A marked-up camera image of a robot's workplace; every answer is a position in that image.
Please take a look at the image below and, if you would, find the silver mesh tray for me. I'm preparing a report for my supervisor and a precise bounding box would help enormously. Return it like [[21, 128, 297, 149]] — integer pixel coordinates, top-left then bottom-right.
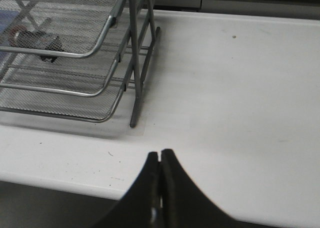
[[0, 82, 124, 123], [0, 0, 127, 58], [0, 32, 133, 98]]

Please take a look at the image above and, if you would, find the red emergency stop push button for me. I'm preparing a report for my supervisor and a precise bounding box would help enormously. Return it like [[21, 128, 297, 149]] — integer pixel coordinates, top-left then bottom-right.
[[8, 25, 64, 52]]

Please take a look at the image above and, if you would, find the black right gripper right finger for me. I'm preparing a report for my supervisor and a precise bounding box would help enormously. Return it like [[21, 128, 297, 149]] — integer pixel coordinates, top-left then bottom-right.
[[160, 149, 247, 228]]

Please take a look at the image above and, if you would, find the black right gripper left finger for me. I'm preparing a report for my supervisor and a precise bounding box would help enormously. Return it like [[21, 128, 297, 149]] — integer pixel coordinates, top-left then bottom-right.
[[96, 151, 160, 228]]

